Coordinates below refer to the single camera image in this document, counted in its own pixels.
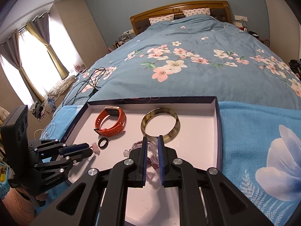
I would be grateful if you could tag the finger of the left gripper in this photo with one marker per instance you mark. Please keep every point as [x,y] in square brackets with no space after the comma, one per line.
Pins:
[74,156]
[75,148]

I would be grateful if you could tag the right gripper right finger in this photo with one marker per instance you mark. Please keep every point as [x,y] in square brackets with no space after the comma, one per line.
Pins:
[166,156]

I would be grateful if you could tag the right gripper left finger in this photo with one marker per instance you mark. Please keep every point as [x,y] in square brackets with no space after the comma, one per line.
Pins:
[137,176]

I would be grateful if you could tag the tortoiseshell bangle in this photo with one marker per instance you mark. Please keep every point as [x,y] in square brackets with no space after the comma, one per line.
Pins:
[160,121]

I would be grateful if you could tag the orange smart watch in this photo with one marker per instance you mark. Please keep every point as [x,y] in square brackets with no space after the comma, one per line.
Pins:
[111,121]

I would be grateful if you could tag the left hand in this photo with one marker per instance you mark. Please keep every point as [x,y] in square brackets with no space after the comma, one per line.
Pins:
[19,205]

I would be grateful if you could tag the blue floral duvet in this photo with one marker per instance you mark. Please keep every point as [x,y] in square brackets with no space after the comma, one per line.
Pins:
[193,56]

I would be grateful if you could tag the curtain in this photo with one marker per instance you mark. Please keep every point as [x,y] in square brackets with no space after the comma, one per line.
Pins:
[34,58]

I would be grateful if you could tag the left patterned pillow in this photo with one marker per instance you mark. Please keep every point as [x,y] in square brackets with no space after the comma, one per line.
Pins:
[154,20]

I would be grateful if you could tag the patterned pillow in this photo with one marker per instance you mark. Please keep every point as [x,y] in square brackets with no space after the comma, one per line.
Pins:
[196,11]
[154,20]

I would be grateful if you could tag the right patterned pillow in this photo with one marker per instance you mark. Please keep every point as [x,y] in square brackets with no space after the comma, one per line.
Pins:
[196,11]

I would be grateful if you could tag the wooden headboard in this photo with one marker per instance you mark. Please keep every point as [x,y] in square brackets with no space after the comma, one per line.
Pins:
[219,10]

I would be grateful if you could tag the left tracker camera box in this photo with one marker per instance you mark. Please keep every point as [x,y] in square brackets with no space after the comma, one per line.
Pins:
[14,140]

